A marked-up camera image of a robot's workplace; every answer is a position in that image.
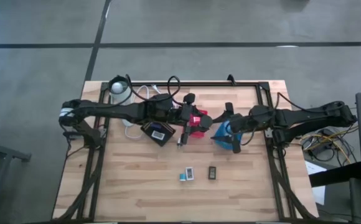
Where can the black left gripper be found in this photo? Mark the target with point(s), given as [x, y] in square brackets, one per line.
[189, 113]

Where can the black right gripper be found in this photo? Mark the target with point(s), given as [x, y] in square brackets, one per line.
[241, 121]

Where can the blue capped hourglass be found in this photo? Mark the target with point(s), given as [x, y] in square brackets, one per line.
[227, 128]

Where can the blue mesh plastic basket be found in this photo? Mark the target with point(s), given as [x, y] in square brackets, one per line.
[221, 141]

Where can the white digital clock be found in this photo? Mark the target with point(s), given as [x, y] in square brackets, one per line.
[158, 134]
[190, 173]

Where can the dark blue mini stapler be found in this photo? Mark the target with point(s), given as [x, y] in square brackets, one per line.
[155, 126]

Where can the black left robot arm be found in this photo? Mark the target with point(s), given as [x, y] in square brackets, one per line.
[121, 110]

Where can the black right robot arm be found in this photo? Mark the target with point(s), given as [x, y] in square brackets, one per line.
[308, 116]

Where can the red mesh plastic basket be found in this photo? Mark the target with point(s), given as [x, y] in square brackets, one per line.
[196, 134]

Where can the black mesh plastic basket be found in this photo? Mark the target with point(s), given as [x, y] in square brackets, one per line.
[168, 138]

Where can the black digital clock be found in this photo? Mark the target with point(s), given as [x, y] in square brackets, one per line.
[212, 173]

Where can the black clamp hook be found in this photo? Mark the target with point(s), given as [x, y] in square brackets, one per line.
[231, 80]

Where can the white cylinder appliance black rim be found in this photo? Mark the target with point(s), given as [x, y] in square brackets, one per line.
[119, 88]

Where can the white paper sheet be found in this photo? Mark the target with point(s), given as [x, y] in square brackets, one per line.
[319, 193]

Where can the black desk foot bar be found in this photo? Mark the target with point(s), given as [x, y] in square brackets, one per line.
[336, 175]

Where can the black aluminium table frame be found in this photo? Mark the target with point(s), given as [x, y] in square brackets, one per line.
[214, 84]

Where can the grey metal furniture frame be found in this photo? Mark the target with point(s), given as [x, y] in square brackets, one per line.
[0, 154]

